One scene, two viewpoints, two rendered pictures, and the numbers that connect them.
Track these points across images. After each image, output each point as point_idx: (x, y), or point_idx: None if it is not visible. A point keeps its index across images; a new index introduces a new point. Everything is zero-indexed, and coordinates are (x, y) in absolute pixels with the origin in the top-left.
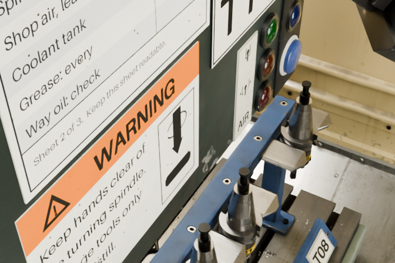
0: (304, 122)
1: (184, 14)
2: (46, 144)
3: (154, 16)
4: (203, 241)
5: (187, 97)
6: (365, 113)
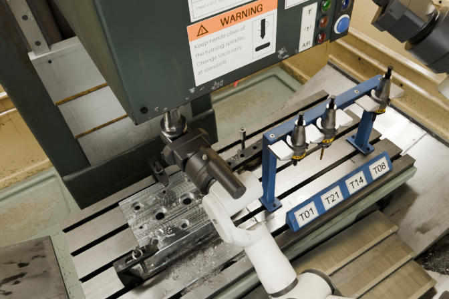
0: (384, 89)
1: None
2: (201, 4)
3: None
4: (299, 119)
5: (269, 16)
6: (442, 106)
